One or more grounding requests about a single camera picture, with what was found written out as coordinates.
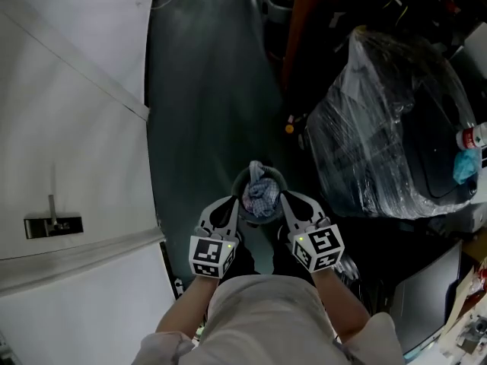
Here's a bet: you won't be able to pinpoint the wooden staircase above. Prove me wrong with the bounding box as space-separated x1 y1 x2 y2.
279 0 347 94

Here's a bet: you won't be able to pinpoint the water bottle red label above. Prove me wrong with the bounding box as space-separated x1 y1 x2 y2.
455 122 487 151

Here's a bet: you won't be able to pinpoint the light grey clothes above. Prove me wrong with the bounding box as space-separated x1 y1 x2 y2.
247 160 266 184

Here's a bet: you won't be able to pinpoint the person's right forearm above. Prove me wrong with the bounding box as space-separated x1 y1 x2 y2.
310 267 372 340

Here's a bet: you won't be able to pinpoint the grey checked clothes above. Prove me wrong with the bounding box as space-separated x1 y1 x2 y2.
245 179 282 219

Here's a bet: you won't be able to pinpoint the person's left forearm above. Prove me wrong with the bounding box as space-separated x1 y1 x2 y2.
154 275 220 336

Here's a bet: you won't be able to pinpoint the blue cloth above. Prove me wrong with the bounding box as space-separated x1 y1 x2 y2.
451 149 482 186

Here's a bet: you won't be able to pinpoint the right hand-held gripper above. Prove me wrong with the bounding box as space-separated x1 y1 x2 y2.
279 191 346 274

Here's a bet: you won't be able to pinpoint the black wall socket panel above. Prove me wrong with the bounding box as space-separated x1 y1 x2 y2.
23 194 84 240

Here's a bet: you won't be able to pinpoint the clear plastic bag red items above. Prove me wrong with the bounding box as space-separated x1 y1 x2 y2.
469 262 487 300

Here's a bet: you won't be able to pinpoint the person's white shirt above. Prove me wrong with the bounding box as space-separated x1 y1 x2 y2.
131 274 406 365

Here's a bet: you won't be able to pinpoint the dark round laundry basket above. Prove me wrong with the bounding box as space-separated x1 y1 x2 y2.
231 164 290 226

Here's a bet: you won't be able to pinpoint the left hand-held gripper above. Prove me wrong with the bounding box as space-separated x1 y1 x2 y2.
189 195 240 280

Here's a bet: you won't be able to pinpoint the plastic-wrapped black appliance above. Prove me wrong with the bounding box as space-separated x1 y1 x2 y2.
304 24 481 220

